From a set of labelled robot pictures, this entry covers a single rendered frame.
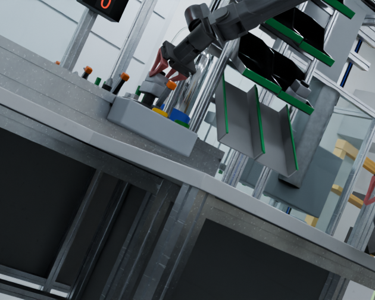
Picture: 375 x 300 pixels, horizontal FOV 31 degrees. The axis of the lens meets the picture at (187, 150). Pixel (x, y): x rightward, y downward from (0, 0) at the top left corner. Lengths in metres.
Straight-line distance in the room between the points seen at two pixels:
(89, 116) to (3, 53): 0.24
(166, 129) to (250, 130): 0.48
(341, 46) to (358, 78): 5.39
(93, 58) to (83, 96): 4.33
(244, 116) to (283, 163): 0.18
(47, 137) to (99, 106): 0.17
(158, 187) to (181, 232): 0.40
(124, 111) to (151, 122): 0.07
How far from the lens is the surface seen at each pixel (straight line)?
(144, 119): 1.54
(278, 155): 2.06
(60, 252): 3.48
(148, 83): 1.82
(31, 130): 1.44
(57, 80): 1.51
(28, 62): 1.49
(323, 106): 3.05
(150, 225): 1.62
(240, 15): 1.73
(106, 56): 5.94
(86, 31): 1.88
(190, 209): 1.21
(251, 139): 1.98
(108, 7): 1.86
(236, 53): 2.01
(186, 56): 1.77
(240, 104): 2.06
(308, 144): 3.01
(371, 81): 8.81
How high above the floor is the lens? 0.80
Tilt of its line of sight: 4 degrees up
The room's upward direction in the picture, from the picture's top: 24 degrees clockwise
